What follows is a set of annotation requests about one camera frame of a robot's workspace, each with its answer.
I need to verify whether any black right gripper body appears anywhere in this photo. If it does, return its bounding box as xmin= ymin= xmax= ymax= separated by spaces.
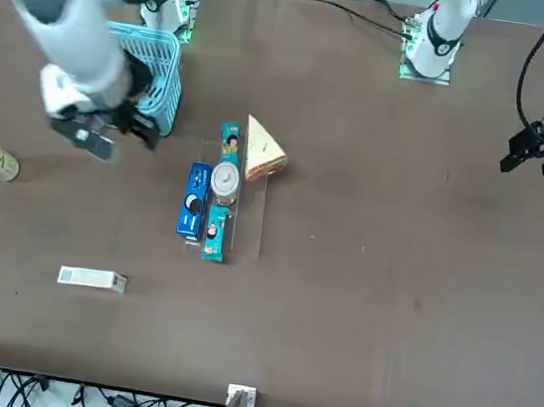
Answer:
xmin=91 ymin=48 xmax=157 ymax=133

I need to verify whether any round metal jar lid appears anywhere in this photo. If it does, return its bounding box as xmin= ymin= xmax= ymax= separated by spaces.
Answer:
xmin=208 ymin=158 xmax=246 ymax=197

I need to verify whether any blue cookie box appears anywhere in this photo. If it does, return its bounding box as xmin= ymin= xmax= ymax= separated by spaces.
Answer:
xmin=174 ymin=159 xmax=215 ymax=243

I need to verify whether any clear acrylic display shelf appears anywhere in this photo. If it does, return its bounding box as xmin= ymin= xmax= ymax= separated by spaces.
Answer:
xmin=183 ymin=137 xmax=276 ymax=263

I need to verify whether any light blue plastic basket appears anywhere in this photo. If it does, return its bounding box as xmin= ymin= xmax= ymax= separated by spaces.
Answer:
xmin=93 ymin=20 xmax=191 ymax=139

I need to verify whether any teal cartoon snack box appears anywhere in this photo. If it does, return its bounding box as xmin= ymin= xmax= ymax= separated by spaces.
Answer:
xmin=200 ymin=203 xmax=234 ymax=265
xmin=216 ymin=120 xmax=246 ymax=168

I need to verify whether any triangular packed sandwich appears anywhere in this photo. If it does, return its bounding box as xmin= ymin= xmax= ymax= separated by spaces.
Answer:
xmin=238 ymin=113 xmax=296 ymax=189

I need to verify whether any white rectangular carton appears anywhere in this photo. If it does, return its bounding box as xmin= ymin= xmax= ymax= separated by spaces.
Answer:
xmin=56 ymin=264 xmax=130 ymax=296

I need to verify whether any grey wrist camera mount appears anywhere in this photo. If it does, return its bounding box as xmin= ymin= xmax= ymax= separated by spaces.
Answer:
xmin=46 ymin=114 xmax=124 ymax=165

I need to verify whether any white mount plate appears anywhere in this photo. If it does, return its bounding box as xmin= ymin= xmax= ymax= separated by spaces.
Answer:
xmin=224 ymin=382 xmax=260 ymax=407

